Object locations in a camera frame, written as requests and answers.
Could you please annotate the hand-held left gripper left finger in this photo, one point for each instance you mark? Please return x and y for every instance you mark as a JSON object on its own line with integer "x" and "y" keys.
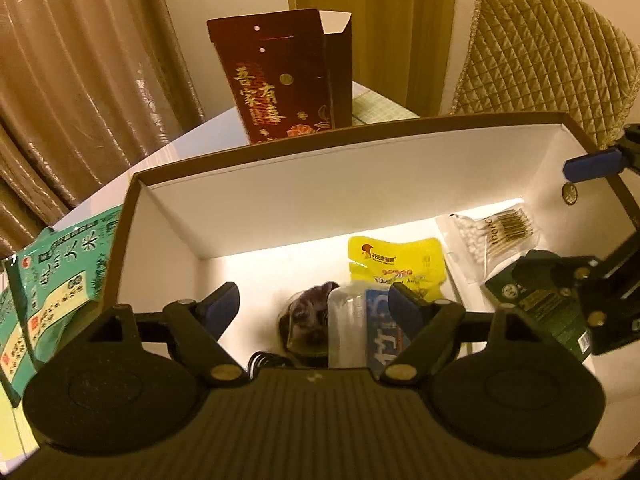
{"x": 222, "y": 307}

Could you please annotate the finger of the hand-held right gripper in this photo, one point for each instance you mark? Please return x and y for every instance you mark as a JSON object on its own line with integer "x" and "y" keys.
{"x": 580, "y": 275}
{"x": 592, "y": 166}

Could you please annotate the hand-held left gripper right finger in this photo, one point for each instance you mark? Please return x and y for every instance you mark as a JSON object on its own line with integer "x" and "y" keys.
{"x": 402, "y": 307}

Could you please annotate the blue labelled plastic box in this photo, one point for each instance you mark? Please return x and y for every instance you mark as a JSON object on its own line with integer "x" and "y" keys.
{"x": 380, "y": 342}

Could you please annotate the yellow snack packet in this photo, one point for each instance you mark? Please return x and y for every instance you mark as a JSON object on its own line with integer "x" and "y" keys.
{"x": 395, "y": 260}

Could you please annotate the dark green packet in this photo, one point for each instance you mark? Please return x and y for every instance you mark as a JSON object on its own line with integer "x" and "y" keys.
{"x": 540, "y": 312}

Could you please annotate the clear bag of nuts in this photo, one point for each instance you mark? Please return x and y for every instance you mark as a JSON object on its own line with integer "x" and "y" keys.
{"x": 305, "y": 315}

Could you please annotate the clear bag of cotton swabs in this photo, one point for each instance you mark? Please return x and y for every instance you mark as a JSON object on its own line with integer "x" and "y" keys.
{"x": 490, "y": 235}

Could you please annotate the brown cardboard box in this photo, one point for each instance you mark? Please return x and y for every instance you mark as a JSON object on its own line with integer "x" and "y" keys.
{"x": 325, "y": 195}

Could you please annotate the quilted chair cover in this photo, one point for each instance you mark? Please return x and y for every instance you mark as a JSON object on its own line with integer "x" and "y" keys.
{"x": 545, "y": 55}

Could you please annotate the green rice packet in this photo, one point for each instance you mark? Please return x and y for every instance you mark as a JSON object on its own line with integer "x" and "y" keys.
{"x": 65, "y": 285}
{"x": 12, "y": 355}

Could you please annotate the checkered tablecloth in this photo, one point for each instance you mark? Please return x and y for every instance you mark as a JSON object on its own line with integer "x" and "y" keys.
{"x": 382, "y": 105}

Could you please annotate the dark red gift box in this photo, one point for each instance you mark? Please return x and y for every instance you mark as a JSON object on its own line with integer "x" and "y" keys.
{"x": 280, "y": 75}

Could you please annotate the yellow wooden door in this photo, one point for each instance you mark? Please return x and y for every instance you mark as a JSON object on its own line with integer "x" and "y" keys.
{"x": 370, "y": 20}

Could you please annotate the beige curtain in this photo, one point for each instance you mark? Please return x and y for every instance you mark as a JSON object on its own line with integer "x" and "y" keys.
{"x": 85, "y": 75}

